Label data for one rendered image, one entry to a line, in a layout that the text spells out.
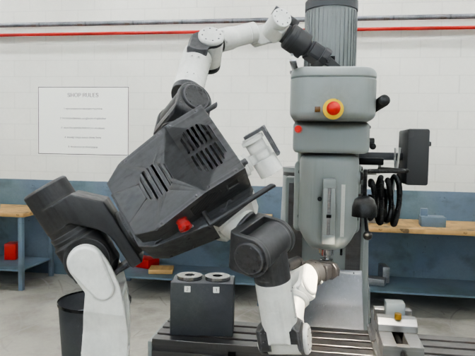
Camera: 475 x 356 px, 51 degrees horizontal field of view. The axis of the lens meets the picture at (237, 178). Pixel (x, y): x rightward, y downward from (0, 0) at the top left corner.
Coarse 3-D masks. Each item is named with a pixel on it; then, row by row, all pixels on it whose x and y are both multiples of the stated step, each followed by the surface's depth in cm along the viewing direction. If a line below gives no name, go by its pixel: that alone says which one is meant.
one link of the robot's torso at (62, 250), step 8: (80, 232) 121; (88, 232) 121; (96, 232) 123; (104, 232) 127; (64, 240) 120; (72, 240) 120; (80, 240) 120; (88, 240) 121; (96, 240) 121; (104, 240) 124; (56, 248) 122; (64, 248) 120; (72, 248) 120; (104, 248) 121; (112, 248) 126; (64, 256) 120; (112, 256) 124; (64, 264) 120; (112, 264) 124
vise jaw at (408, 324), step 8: (376, 320) 168; (384, 320) 164; (392, 320) 164; (400, 320) 163; (408, 320) 163; (416, 320) 163; (384, 328) 163; (392, 328) 162; (400, 328) 162; (408, 328) 162; (416, 328) 161
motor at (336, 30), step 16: (320, 0) 184; (336, 0) 182; (352, 0) 184; (320, 16) 185; (336, 16) 183; (352, 16) 185; (320, 32) 185; (336, 32) 183; (352, 32) 186; (336, 48) 184; (352, 48) 187; (304, 64) 193; (352, 64) 187
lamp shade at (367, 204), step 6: (360, 198) 146; (366, 198) 145; (372, 198) 146; (354, 204) 146; (360, 204) 145; (366, 204) 144; (372, 204) 145; (354, 210) 146; (360, 210) 144; (366, 210) 144; (372, 210) 144; (354, 216) 146; (360, 216) 145; (366, 216) 144; (372, 216) 144
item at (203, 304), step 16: (192, 272) 183; (176, 288) 174; (192, 288) 174; (208, 288) 174; (224, 288) 173; (176, 304) 174; (192, 304) 174; (208, 304) 174; (224, 304) 174; (176, 320) 175; (192, 320) 174; (208, 320) 174; (224, 320) 174
